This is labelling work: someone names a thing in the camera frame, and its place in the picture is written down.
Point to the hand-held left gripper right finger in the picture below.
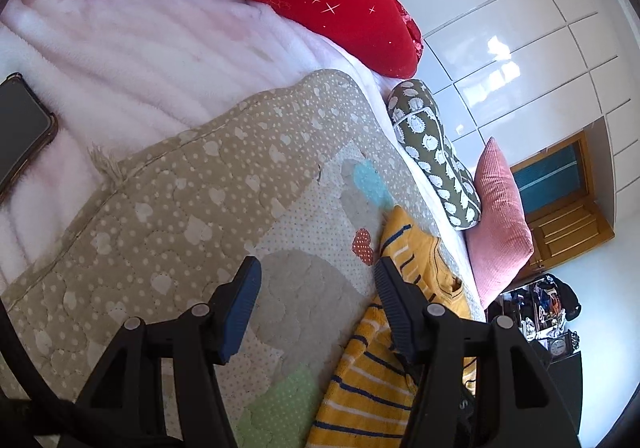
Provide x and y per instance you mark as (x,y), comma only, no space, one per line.
(392,298)

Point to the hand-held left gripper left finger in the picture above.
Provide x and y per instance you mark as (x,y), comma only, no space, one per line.
(242,310)

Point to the yellow striped knit top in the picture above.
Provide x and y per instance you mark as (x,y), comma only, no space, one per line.
(360,398)

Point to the heart print quilt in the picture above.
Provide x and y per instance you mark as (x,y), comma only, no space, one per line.
(200,208)

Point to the pink ribbed pillow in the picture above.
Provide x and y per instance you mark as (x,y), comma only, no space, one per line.
(500,228)

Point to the cluttered shelf rack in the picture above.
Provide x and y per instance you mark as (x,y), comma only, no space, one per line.
(540,300)

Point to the olive hedgehog print bolster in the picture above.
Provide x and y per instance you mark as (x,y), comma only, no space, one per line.
(430,148)

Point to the small table clock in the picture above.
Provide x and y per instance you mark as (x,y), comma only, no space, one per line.
(559,347)

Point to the wooden door with blue panel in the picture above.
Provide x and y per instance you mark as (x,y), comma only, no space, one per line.
(565,223)

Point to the desk shelf unit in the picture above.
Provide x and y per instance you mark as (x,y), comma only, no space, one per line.
(565,388)

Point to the pink fleece blanket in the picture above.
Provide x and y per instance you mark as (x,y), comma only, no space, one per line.
(125,53)

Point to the smartphone in brown case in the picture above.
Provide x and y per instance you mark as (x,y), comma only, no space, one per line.
(17,128)

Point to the white glossy wardrobe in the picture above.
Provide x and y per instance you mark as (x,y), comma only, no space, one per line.
(525,28)

